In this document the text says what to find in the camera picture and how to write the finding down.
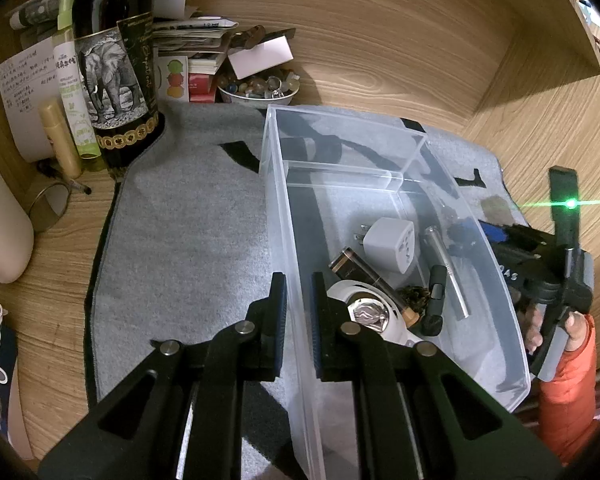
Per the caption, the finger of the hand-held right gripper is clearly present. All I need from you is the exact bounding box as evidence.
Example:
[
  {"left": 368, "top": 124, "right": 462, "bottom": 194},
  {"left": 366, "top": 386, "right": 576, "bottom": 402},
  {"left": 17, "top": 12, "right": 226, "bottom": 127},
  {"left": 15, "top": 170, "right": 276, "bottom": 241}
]
[
  {"left": 447, "top": 219, "right": 556, "bottom": 261},
  {"left": 422, "top": 265, "right": 448, "bottom": 337}
]

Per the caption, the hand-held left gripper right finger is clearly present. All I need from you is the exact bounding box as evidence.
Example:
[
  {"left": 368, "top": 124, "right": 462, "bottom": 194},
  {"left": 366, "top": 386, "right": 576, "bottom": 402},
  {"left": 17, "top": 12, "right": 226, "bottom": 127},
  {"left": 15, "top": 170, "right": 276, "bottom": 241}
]
[{"left": 311, "top": 271, "right": 563, "bottom": 480}]

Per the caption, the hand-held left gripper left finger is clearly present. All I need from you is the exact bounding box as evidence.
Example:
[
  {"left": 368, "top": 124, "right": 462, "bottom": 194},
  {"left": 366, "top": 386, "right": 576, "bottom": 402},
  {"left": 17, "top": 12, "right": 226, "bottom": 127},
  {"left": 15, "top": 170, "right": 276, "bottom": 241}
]
[{"left": 39, "top": 271, "right": 288, "bottom": 480}]

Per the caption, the clear glass tube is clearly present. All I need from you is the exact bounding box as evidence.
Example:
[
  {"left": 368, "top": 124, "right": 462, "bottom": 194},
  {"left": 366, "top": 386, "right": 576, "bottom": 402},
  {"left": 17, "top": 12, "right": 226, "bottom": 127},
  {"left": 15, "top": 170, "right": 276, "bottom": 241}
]
[{"left": 424, "top": 226, "right": 472, "bottom": 319}]

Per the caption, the white handled opener tool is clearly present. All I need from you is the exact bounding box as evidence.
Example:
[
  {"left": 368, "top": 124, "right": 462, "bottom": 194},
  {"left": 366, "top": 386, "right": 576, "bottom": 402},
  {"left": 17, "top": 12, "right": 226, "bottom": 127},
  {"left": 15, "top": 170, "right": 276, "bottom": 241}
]
[{"left": 327, "top": 280, "right": 436, "bottom": 348}]

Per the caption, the white plug adapter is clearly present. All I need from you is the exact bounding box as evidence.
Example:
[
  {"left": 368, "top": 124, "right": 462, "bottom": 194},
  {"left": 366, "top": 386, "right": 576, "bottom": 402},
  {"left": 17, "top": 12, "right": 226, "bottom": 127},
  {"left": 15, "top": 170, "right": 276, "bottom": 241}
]
[{"left": 354, "top": 217, "right": 417, "bottom": 276}]

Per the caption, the clear plastic storage box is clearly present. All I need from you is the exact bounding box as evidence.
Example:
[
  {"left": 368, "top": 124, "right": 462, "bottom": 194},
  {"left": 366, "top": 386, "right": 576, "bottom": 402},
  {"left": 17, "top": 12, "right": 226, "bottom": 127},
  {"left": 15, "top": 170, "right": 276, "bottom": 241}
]
[{"left": 260, "top": 104, "right": 533, "bottom": 480}]

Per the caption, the person's right forearm orange sleeve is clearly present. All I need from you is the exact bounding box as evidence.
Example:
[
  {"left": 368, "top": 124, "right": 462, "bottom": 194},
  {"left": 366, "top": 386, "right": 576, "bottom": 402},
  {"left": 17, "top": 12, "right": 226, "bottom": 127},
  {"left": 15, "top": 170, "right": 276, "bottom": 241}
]
[{"left": 537, "top": 315, "right": 598, "bottom": 466}]

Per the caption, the person's right hand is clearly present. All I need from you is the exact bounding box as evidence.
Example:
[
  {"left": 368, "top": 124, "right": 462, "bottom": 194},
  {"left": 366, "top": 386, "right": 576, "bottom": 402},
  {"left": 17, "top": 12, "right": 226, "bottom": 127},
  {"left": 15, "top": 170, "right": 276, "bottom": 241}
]
[{"left": 522, "top": 305, "right": 590, "bottom": 356}]

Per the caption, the grey mat with black pattern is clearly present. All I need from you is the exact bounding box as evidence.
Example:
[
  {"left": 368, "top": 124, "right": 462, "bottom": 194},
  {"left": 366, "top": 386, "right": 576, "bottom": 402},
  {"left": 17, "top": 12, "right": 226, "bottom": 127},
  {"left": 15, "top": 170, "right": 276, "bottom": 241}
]
[{"left": 85, "top": 101, "right": 526, "bottom": 480}]

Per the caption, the wooden shelf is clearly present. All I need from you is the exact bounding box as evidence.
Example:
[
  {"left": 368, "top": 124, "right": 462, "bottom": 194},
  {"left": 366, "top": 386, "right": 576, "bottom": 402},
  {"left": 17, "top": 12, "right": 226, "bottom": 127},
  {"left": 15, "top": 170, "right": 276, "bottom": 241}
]
[{"left": 540, "top": 0, "right": 600, "bottom": 77}]

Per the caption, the white bowl of stones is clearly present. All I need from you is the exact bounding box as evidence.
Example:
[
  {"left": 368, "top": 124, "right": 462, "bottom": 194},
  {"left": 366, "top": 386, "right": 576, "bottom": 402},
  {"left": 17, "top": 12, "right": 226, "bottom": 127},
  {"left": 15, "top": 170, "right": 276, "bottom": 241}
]
[{"left": 216, "top": 71, "right": 302, "bottom": 107}]

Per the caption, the red box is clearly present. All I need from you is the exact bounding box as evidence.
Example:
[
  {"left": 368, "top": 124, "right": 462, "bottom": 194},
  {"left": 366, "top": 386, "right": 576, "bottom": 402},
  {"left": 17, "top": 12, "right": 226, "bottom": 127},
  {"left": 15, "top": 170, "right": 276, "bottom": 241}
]
[{"left": 187, "top": 57, "right": 221, "bottom": 103}]

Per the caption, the white card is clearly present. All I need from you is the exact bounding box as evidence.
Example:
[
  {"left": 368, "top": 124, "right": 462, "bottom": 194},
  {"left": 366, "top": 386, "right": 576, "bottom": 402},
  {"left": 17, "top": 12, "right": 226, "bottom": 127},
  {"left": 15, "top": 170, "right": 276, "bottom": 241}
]
[{"left": 228, "top": 37, "right": 295, "bottom": 80}]

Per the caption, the fruit sticker card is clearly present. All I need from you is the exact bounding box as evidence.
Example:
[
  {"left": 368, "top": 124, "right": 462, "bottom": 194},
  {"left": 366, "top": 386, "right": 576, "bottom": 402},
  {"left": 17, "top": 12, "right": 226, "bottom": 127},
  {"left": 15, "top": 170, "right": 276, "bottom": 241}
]
[{"left": 157, "top": 54, "right": 190, "bottom": 101}]

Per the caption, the small round mirror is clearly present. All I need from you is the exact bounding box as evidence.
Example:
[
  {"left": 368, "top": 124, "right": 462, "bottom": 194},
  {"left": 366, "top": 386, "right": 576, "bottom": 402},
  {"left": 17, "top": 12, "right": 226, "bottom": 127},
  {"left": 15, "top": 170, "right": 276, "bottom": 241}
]
[{"left": 28, "top": 182, "right": 73, "bottom": 233}]

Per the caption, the yellow lip balm tube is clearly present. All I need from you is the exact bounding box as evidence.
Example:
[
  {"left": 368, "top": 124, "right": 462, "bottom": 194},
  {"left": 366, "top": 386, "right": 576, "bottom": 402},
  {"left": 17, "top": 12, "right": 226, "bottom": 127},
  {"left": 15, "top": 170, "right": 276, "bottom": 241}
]
[{"left": 39, "top": 99, "right": 83, "bottom": 179}]

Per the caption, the dark wine bottle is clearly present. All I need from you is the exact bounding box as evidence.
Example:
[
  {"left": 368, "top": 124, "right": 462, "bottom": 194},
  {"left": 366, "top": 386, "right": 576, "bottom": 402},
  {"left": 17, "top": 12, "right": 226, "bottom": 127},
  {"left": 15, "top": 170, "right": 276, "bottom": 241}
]
[{"left": 72, "top": 0, "right": 163, "bottom": 181}]

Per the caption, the green and white tube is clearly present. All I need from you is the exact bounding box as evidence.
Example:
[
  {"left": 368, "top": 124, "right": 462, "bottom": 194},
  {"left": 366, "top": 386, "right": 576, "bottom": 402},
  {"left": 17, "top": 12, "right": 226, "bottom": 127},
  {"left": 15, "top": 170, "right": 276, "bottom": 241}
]
[{"left": 52, "top": 0, "right": 105, "bottom": 173}]

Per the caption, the beige cylinder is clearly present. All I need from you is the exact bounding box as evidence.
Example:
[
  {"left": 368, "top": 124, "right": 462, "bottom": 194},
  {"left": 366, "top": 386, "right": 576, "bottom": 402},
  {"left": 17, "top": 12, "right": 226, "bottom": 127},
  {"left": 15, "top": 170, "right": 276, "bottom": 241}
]
[{"left": 0, "top": 135, "right": 35, "bottom": 285}]

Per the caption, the stack of papers and booklets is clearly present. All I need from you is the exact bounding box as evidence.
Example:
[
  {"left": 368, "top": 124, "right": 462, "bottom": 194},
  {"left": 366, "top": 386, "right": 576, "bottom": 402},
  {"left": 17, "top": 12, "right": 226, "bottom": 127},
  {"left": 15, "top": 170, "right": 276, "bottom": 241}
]
[{"left": 150, "top": 0, "right": 296, "bottom": 68}]

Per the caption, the handwritten note paper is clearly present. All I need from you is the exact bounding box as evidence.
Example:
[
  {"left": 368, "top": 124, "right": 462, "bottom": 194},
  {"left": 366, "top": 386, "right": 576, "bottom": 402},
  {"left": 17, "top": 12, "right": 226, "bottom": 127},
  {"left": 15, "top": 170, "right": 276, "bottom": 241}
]
[{"left": 0, "top": 37, "right": 61, "bottom": 163}]

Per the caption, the rolled paper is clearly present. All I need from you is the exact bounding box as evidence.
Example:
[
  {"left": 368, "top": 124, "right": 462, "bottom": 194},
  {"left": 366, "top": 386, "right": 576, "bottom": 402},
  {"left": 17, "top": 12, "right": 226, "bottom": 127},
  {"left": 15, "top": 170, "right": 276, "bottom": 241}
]
[{"left": 9, "top": 0, "right": 63, "bottom": 31}]

